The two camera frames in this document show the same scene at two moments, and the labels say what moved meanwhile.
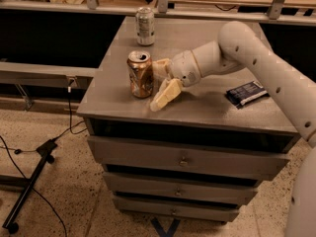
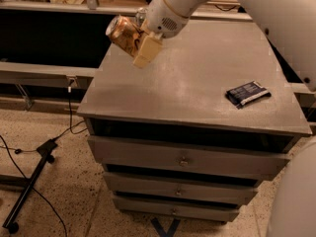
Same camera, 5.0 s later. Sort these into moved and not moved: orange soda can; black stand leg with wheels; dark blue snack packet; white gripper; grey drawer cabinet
Moved: white gripper; orange soda can
Not moved: dark blue snack packet; grey drawer cabinet; black stand leg with wheels
